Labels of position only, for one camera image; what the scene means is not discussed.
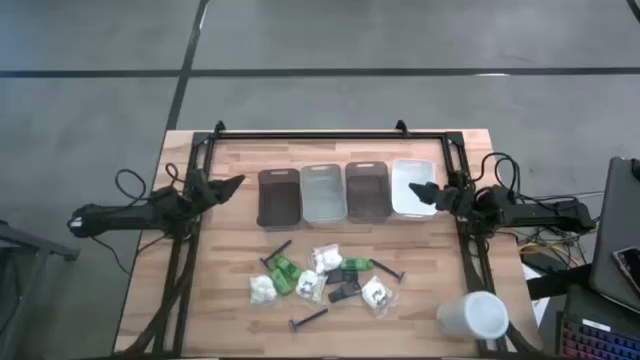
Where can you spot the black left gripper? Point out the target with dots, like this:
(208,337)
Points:
(201,192)

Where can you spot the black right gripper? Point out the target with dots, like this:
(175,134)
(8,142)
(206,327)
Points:
(454,198)

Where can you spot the dark blue disposable razor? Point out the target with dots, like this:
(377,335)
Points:
(310,317)
(276,252)
(386,269)

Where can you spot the printed bag of cotton balls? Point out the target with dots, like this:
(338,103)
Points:
(376,295)
(307,285)

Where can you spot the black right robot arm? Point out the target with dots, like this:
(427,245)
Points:
(540,215)

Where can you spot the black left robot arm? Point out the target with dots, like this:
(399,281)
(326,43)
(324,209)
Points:
(125,215)

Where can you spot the white plastic bin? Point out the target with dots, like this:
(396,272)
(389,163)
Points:
(415,170)

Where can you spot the dark brown plastic bin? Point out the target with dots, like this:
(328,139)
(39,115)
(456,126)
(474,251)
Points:
(280,200)

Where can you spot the translucent brown plastic bin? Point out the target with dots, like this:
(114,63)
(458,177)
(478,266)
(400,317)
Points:
(368,192)

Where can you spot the clear grey plastic bin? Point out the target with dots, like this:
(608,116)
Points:
(324,195)

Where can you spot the plain bag of cotton balls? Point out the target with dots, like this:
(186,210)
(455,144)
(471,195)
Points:
(262,289)
(327,259)

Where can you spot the black comb packet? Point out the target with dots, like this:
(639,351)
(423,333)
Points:
(345,292)
(342,276)

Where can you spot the white plastic cup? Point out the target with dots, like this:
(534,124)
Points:
(475,315)

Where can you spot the grey laptop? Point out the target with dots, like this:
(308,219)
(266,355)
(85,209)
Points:
(612,215)

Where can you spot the grey metal stand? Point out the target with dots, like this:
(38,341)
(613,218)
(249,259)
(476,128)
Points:
(30,245)

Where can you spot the smartphone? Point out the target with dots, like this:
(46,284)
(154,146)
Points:
(631,265)

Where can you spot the backlit black keyboard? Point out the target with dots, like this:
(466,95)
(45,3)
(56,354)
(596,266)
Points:
(595,342)

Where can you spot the black metal table frame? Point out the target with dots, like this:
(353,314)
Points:
(325,135)

